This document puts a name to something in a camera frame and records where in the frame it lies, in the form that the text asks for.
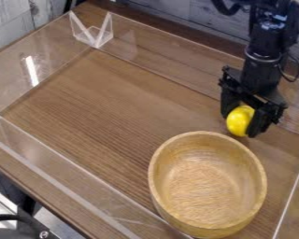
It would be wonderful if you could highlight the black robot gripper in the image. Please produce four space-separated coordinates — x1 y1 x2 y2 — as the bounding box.
217 47 287 138

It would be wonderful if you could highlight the yellow lemon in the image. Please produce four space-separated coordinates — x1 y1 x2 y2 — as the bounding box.
225 105 253 137

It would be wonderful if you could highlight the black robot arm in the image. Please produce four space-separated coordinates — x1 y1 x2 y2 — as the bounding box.
210 0 299 138

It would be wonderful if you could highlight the brown wooden bowl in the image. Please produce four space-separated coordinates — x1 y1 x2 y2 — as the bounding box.
148 131 268 239

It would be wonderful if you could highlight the clear acrylic tray enclosure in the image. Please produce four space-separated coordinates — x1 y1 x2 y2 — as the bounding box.
0 10 299 239

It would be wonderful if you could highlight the black metal bracket with screw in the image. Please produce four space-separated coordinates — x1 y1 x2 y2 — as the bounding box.
16 208 61 239

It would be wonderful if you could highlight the black cable bottom left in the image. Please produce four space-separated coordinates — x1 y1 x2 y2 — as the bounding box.
0 214 34 239

